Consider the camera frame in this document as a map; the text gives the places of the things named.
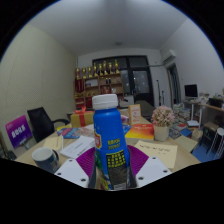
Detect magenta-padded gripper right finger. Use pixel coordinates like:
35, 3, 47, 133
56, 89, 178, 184
127, 144, 173, 188

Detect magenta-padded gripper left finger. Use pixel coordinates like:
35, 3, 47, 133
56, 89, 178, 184
54, 147, 98, 188

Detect blue drink bottle white cap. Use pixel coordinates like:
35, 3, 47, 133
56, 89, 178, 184
88, 93, 132, 192

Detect white booklet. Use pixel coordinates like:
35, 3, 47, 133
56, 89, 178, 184
59, 134, 96, 160

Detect pale yellow paper sheet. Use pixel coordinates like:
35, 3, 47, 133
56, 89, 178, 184
133, 139, 179, 169

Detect orange red book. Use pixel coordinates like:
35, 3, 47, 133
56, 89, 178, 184
124, 123, 155, 140

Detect black mug white inside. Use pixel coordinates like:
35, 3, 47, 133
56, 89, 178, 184
31, 147, 61, 174

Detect yellow gift box red ribbon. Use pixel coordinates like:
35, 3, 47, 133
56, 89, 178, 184
70, 106, 95, 128

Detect orange framed card stand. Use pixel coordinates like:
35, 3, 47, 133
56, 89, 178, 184
128, 103, 143, 126

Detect pink flowers in white pot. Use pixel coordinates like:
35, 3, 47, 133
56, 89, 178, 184
150, 105, 176, 142

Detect black office chair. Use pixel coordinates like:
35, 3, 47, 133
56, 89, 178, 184
27, 106, 71, 144

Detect purple sign board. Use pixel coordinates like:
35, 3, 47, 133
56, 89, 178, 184
4, 114, 33, 149

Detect wooden shelf unit with trophies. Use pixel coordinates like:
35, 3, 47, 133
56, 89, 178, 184
73, 59, 125, 111

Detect black framed glass door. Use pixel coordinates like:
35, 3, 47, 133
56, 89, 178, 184
92, 55, 156, 108

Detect white round stool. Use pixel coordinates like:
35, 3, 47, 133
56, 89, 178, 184
213, 127, 224, 159

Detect black computer monitor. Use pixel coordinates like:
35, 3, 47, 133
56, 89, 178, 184
184, 83, 199, 99

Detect wooden side desk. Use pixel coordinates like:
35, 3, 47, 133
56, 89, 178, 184
191, 99, 224, 128

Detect white wall air conditioner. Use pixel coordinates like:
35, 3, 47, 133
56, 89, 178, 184
160, 49, 178, 64

